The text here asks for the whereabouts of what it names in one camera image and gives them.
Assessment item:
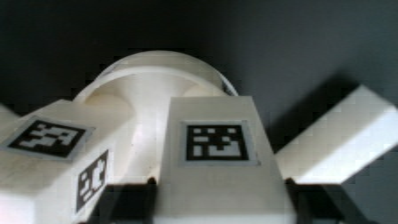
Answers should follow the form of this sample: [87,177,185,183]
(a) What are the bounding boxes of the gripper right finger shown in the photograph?
[284,179,371,224]

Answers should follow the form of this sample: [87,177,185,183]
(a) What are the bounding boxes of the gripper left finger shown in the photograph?
[87,178,158,224]

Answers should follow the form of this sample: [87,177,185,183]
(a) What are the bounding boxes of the white U-shaped fence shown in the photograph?
[275,86,398,185]

